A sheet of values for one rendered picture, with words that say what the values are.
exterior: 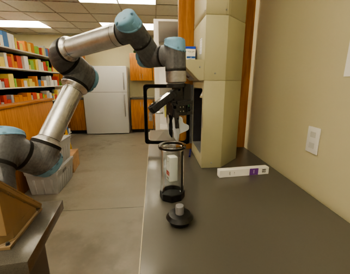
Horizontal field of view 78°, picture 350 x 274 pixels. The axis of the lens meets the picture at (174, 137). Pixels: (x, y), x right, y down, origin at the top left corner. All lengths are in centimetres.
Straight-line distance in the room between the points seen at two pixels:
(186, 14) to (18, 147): 117
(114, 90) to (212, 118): 506
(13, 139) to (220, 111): 89
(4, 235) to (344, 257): 94
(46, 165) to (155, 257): 55
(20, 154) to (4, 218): 23
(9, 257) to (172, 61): 75
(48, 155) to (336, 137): 110
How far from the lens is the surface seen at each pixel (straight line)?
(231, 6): 124
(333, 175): 105
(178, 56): 79
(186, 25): 153
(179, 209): 75
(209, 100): 115
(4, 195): 79
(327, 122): 106
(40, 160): 96
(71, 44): 95
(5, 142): 90
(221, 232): 77
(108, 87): 611
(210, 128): 117
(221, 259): 68
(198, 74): 113
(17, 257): 80
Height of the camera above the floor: 140
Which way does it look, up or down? 14 degrees down
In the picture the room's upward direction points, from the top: straight up
